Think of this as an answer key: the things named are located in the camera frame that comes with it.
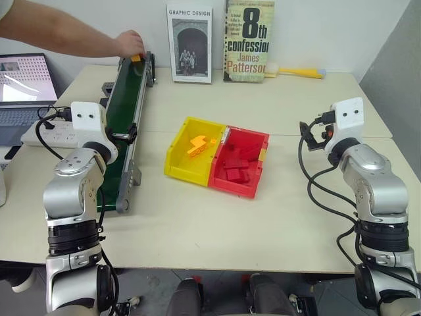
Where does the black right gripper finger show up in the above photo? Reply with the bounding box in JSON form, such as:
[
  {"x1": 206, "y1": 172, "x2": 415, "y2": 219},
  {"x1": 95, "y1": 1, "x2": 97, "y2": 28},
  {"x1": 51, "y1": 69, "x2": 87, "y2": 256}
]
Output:
[
  {"x1": 299, "y1": 120, "x2": 314, "y2": 152},
  {"x1": 309, "y1": 124, "x2": 326, "y2": 153}
]

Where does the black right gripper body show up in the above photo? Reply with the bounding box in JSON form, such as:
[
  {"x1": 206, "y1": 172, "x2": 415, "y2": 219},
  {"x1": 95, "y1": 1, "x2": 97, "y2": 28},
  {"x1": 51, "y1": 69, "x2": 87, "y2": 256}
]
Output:
[{"x1": 314, "y1": 113, "x2": 334, "y2": 147}]

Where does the green conveyor belt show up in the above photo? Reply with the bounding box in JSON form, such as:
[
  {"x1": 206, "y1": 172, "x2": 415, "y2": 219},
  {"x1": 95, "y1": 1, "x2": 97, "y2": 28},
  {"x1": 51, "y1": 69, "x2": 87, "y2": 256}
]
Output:
[{"x1": 96, "y1": 51, "x2": 158, "y2": 213}]

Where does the person's bare hand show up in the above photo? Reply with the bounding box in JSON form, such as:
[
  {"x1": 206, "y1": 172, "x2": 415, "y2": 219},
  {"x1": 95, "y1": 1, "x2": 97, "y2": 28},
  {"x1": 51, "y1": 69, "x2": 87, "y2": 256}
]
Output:
[{"x1": 116, "y1": 30, "x2": 146, "y2": 61}]

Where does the white power strip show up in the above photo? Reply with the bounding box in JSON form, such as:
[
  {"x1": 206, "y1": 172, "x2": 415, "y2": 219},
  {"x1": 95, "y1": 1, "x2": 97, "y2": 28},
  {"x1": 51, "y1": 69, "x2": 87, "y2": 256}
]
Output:
[{"x1": 20, "y1": 119, "x2": 80, "y2": 148}]

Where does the yellow brush with white head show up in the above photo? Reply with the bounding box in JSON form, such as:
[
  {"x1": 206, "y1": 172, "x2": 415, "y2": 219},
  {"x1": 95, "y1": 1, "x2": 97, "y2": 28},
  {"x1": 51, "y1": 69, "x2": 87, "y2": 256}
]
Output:
[{"x1": 264, "y1": 62, "x2": 328, "y2": 80}]

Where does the yellow arrow-shaped block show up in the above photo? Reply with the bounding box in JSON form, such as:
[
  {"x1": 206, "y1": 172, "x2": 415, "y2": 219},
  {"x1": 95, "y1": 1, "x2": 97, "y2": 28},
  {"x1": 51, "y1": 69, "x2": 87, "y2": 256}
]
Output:
[{"x1": 189, "y1": 135, "x2": 209, "y2": 149}]

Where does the yellow plastic bin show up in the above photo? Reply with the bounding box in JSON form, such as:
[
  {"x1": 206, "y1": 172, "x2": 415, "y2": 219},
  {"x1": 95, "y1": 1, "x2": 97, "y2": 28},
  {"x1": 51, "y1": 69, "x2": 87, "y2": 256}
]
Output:
[{"x1": 163, "y1": 116, "x2": 227, "y2": 188}]

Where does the yellow brick with holes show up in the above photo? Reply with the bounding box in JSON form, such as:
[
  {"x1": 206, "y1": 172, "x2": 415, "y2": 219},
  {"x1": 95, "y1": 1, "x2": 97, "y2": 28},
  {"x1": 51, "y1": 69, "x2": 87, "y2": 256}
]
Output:
[{"x1": 187, "y1": 145, "x2": 209, "y2": 159}]

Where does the long red block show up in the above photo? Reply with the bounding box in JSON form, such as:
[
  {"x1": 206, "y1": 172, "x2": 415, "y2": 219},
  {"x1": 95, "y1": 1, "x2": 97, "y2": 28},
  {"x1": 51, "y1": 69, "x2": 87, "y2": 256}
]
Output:
[{"x1": 222, "y1": 157, "x2": 251, "y2": 171}]

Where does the red plastic bin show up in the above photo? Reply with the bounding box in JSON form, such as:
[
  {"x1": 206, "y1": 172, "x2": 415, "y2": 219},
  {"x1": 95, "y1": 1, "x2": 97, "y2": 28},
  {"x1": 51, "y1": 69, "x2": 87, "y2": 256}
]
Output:
[{"x1": 207, "y1": 124, "x2": 271, "y2": 199}]

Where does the silver laptop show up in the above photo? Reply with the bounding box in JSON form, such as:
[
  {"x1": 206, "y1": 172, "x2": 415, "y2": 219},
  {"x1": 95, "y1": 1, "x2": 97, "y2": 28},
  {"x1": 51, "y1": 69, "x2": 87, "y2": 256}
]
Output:
[{"x1": 0, "y1": 53, "x2": 59, "y2": 147}]

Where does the white Graphic Design book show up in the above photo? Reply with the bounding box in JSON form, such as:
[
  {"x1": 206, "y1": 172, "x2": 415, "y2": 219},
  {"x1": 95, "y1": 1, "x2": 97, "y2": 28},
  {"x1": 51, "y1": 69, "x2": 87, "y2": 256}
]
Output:
[{"x1": 165, "y1": 3, "x2": 214, "y2": 84}]

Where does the dark grey rounded shape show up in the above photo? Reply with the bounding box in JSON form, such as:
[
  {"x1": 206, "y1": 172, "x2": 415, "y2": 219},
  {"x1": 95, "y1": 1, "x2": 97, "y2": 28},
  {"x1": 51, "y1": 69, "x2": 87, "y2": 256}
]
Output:
[
  {"x1": 165, "y1": 277, "x2": 205, "y2": 316},
  {"x1": 247, "y1": 273, "x2": 297, "y2": 316}
]

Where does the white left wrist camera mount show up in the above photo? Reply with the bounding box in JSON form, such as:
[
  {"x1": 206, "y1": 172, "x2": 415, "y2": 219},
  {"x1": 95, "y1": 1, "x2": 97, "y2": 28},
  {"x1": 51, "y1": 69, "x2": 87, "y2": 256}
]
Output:
[{"x1": 70, "y1": 101, "x2": 109, "y2": 145}]

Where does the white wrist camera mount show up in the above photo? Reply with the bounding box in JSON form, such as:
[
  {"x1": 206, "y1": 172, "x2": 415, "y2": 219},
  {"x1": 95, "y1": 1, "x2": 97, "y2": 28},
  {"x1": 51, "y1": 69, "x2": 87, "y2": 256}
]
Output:
[
  {"x1": 70, "y1": 101, "x2": 109, "y2": 145},
  {"x1": 324, "y1": 96, "x2": 364, "y2": 154}
]

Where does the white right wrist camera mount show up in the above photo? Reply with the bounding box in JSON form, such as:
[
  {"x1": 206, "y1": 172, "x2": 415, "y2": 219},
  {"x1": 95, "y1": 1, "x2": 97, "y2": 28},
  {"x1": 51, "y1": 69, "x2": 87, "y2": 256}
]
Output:
[{"x1": 324, "y1": 96, "x2": 364, "y2": 154}]

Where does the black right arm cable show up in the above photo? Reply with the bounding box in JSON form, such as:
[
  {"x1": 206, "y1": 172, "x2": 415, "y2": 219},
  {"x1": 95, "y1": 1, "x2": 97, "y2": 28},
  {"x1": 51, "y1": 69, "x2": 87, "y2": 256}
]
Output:
[{"x1": 297, "y1": 137, "x2": 364, "y2": 268}]

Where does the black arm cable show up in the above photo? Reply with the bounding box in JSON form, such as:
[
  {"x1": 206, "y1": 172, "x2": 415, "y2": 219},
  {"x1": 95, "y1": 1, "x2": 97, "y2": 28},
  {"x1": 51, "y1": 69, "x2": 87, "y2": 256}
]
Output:
[
  {"x1": 297, "y1": 137, "x2": 364, "y2": 268},
  {"x1": 35, "y1": 105, "x2": 74, "y2": 163}
]

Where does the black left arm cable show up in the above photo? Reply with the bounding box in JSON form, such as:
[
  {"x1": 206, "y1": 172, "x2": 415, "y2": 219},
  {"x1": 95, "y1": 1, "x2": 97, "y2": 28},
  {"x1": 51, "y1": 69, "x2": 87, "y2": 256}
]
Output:
[{"x1": 35, "y1": 105, "x2": 74, "y2": 163}]

